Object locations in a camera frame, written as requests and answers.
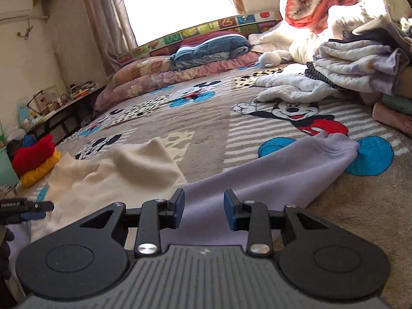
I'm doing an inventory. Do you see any person's left hand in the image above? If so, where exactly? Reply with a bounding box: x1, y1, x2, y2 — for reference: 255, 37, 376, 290
0, 228, 15, 279

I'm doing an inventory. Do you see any blue striped folded quilt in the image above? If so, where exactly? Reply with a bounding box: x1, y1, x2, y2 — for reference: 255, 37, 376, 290
170, 30, 253, 70

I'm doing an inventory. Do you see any black white striped garment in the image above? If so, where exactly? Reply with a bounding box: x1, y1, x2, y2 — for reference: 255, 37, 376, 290
304, 62, 342, 91

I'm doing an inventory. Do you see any yellow knit sweater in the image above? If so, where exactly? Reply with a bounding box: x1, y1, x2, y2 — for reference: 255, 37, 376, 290
20, 150, 62, 187

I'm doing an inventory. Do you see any lilac print quilted garment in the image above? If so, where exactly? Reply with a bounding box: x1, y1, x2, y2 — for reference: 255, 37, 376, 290
312, 40, 412, 97

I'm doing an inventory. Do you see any teal storage box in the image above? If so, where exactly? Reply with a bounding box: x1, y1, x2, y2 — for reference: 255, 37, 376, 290
0, 150, 20, 189

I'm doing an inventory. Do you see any grey curtain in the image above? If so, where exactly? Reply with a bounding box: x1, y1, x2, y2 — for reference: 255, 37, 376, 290
77, 0, 139, 71

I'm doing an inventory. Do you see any colourful picture headboard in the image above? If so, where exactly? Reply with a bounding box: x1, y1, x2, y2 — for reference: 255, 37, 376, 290
116, 10, 284, 66

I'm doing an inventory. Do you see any black desk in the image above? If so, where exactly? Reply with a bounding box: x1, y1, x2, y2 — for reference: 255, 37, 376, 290
26, 85, 107, 142

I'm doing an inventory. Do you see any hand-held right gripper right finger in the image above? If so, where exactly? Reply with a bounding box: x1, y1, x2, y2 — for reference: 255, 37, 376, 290
224, 189, 327, 258

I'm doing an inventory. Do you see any black desk lamp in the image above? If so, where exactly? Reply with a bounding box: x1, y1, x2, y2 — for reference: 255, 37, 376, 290
26, 91, 49, 111

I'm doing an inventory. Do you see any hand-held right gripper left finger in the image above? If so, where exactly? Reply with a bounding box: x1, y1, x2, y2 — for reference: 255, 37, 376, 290
77, 188, 186, 258

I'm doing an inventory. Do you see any wall cord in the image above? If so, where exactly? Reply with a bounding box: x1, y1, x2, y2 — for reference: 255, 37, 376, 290
16, 13, 52, 40

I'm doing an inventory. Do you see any white comforter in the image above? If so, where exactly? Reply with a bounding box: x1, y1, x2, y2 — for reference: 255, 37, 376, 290
248, 0, 412, 65

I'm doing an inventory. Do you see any dark clothes heap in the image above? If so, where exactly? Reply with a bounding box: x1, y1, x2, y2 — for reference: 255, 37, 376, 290
6, 138, 26, 156

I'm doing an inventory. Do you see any window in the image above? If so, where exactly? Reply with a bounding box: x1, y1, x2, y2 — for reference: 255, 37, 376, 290
116, 0, 246, 47

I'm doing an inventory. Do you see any row of small desk items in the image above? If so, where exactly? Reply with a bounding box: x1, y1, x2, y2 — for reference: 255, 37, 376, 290
69, 82, 99, 99

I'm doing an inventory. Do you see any red knit sweater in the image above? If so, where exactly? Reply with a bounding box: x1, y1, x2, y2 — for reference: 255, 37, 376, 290
12, 134, 56, 177

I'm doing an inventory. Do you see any cartoon mouse printed blanket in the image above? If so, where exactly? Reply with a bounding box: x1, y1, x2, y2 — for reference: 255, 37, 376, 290
13, 64, 412, 309

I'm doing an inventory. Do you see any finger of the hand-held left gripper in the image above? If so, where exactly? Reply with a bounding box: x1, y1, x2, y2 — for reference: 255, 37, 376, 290
19, 212, 46, 222
26, 201, 55, 212

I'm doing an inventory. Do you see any white plastic bag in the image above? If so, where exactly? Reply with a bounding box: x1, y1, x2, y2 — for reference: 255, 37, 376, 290
6, 125, 26, 140

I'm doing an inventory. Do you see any cream and lilac sweatshirt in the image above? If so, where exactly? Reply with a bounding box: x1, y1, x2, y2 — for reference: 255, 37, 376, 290
6, 133, 360, 252

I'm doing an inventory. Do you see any floral pillow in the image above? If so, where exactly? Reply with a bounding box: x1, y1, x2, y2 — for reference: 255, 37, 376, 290
113, 56, 181, 86

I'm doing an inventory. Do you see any cartoon print box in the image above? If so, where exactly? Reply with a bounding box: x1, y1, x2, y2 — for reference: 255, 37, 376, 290
34, 85, 59, 116

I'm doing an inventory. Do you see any pale quilted jacket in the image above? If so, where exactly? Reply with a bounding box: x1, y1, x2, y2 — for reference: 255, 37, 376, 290
256, 64, 345, 104

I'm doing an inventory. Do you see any grey plush toy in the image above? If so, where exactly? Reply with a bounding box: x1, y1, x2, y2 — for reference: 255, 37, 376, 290
259, 51, 290, 68

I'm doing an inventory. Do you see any orange rolled quilt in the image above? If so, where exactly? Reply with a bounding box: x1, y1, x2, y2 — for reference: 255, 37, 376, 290
279, 0, 377, 34

